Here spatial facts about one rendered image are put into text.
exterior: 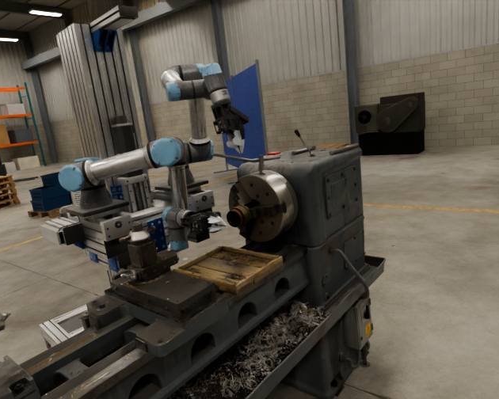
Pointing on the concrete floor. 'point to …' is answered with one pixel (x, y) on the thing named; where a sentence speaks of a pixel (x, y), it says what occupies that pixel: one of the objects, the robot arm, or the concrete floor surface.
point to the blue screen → (250, 91)
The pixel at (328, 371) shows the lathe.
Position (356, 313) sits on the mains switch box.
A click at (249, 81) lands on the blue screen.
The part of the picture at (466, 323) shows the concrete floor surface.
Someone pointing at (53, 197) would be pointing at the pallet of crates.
